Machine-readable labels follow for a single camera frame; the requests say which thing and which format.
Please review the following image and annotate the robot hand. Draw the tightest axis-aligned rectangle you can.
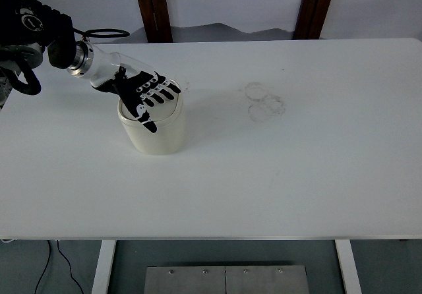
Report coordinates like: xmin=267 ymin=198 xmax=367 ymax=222
xmin=86 ymin=44 xmax=183 ymax=134

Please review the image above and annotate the cream plastic trash bin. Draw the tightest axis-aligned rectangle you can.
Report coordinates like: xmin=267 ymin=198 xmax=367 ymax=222
xmin=117 ymin=78 xmax=186 ymax=156

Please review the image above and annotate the white table leg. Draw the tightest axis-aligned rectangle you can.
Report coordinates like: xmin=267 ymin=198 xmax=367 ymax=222
xmin=334 ymin=240 xmax=363 ymax=294
xmin=90 ymin=240 xmax=117 ymax=294

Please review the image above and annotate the grey metal plate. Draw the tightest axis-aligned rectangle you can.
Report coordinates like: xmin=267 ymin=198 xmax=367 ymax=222
xmin=143 ymin=265 xmax=309 ymax=294

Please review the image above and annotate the dark brown wooden post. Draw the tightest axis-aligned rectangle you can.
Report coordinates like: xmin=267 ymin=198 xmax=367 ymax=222
xmin=133 ymin=0 xmax=174 ymax=44
xmin=293 ymin=0 xmax=340 ymax=41

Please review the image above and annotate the black floor cable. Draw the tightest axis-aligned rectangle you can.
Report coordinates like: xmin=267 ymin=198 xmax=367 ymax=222
xmin=34 ymin=240 xmax=53 ymax=294
xmin=56 ymin=240 xmax=84 ymax=294

